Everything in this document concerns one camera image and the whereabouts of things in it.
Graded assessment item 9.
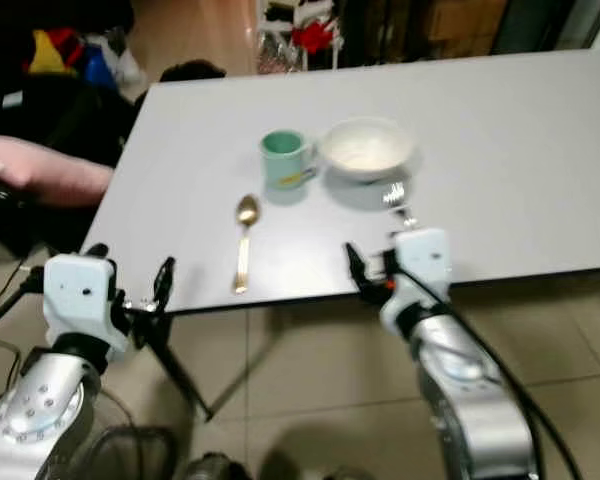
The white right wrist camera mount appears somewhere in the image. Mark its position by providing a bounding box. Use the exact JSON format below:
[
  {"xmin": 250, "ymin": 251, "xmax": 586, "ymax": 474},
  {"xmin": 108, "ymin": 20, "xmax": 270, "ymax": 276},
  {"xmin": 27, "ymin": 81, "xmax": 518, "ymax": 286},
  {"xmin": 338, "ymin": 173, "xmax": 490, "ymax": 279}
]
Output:
[{"xmin": 380, "ymin": 228, "xmax": 454, "ymax": 337}]

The yellow and red bag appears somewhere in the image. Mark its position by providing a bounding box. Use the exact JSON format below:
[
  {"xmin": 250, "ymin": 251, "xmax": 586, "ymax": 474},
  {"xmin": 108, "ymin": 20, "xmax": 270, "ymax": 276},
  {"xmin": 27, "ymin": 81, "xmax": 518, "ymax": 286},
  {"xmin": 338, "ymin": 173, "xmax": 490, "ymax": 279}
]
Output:
[{"xmin": 27, "ymin": 27, "xmax": 87, "ymax": 77}]

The gold metal spoon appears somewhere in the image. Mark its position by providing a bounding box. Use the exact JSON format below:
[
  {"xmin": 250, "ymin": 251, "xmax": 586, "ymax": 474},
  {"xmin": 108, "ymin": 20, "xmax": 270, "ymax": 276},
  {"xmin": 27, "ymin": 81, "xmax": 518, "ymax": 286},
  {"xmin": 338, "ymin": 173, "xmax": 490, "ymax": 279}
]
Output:
[{"xmin": 232, "ymin": 193, "xmax": 263, "ymax": 296}]

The black chair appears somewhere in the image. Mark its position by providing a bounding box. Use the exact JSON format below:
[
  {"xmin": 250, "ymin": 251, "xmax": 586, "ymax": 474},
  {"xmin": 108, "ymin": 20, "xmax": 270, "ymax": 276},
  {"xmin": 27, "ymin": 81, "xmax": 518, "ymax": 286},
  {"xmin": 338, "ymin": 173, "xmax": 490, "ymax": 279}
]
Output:
[
  {"xmin": 158, "ymin": 59, "xmax": 228, "ymax": 85},
  {"xmin": 0, "ymin": 68, "xmax": 143, "ymax": 301}
]

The black chair back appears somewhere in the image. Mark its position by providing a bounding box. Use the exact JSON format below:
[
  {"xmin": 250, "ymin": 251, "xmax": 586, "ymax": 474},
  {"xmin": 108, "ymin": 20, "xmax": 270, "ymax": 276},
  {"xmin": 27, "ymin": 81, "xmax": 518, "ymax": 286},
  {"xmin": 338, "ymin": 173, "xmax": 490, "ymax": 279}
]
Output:
[{"xmin": 158, "ymin": 59, "xmax": 228, "ymax": 85}]

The blue bag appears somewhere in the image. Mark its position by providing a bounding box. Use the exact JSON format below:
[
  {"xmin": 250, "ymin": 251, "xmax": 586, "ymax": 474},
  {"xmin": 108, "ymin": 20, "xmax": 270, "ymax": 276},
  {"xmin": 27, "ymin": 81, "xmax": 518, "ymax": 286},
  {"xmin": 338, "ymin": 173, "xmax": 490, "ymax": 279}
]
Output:
[{"xmin": 84, "ymin": 44, "xmax": 117, "ymax": 88}]

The white plastic bag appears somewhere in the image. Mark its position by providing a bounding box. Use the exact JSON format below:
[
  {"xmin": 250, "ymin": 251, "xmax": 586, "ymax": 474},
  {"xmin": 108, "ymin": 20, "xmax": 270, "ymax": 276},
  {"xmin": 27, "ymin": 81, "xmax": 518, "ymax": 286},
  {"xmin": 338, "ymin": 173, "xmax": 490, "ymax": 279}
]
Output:
[{"xmin": 110, "ymin": 33, "xmax": 147, "ymax": 88}]

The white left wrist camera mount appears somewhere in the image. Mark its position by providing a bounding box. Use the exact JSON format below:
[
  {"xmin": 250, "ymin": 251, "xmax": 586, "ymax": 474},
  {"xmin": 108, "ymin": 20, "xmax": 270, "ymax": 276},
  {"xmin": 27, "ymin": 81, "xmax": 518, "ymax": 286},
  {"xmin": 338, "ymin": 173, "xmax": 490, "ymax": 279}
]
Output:
[{"xmin": 42, "ymin": 253, "xmax": 128, "ymax": 363}]

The black table leg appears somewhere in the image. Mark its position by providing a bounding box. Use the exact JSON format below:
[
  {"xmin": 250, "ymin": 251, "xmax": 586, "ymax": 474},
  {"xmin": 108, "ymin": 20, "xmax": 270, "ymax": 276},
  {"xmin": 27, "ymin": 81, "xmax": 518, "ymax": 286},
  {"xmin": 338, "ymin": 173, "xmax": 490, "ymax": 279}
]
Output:
[{"xmin": 138, "ymin": 318, "xmax": 214, "ymax": 422}]

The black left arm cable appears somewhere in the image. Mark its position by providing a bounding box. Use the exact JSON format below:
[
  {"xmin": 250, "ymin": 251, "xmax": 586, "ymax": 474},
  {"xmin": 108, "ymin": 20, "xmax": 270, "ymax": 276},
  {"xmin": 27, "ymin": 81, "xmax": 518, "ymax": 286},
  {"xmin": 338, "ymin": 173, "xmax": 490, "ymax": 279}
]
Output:
[{"xmin": 0, "ymin": 266, "xmax": 49, "ymax": 339}]

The white rack with red cloth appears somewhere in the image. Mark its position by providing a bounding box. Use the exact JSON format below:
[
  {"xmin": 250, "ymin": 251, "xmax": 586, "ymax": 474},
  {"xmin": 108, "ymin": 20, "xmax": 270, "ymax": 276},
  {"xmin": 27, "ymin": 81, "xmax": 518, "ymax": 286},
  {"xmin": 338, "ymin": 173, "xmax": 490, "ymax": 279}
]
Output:
[{"xmin": 256, "ymin": 0, "xmax": 343, "ymax": 75}]

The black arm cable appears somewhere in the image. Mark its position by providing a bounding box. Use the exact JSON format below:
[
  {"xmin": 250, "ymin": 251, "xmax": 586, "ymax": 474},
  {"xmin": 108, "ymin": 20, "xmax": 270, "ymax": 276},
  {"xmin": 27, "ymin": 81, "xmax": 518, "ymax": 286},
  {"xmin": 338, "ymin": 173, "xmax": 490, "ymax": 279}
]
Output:
[
  {"xmin": 0, "ymin": 266, "xmax": 49, "ymax": 339},
  {"xmin": 392, "ymin": 252, "xmax": 586, "ymax": 480}
]

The brown cardboard box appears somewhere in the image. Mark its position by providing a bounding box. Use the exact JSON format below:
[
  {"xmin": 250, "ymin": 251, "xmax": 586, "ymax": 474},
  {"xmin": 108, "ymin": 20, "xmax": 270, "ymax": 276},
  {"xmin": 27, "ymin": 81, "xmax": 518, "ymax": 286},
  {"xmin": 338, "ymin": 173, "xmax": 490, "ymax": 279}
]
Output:
[{"xmin": 424, "ymin": 0, "xmax": 503, "ymax": 58}]

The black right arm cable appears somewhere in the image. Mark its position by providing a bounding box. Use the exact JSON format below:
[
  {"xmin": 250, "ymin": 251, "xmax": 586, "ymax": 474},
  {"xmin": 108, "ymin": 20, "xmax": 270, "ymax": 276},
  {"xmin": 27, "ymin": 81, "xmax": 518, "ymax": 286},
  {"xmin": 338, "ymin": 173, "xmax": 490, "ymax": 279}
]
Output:
[{"xmin": 392, "ymin": 252, "xmax": 586, "ymax": 480}]

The green ceramic mug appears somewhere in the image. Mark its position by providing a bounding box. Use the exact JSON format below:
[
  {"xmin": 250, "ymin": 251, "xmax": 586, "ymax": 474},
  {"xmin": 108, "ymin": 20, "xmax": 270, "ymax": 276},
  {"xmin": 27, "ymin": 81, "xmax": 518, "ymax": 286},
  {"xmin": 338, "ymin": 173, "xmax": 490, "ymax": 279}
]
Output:
[{"xmin": 259, "ymin": 129, "xmax": 318, "ymax": 192}]

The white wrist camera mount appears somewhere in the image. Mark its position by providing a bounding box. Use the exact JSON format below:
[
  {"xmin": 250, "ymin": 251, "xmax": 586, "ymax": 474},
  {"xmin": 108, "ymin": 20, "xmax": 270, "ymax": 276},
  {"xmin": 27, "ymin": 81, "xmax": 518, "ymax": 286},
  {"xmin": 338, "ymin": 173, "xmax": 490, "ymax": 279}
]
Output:
[
  {"xmin": 380, "ymin": 228, "xmax": 454, "ymax": 337},
  {"xmin": 42, "ymin": 253, "xmax": 128, "ymax": 363}
]

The white ceramic bowl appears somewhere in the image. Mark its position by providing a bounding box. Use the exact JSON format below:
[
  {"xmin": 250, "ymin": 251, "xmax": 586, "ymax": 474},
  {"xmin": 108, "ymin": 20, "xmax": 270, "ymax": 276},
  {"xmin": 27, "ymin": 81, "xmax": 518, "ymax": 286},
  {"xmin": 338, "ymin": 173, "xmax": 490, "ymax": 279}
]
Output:
[{"xmin": 318, "ymin": 116, "xmax": 417, "ymax": 184}]

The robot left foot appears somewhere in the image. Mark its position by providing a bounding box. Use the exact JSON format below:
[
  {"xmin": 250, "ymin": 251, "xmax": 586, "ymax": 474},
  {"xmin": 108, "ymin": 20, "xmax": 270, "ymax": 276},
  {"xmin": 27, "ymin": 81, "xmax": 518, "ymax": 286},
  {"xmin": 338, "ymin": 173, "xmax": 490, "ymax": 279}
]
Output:
[{"xmin": 183, "ymin": 451, "xmax": 243, "ymax": 480}]

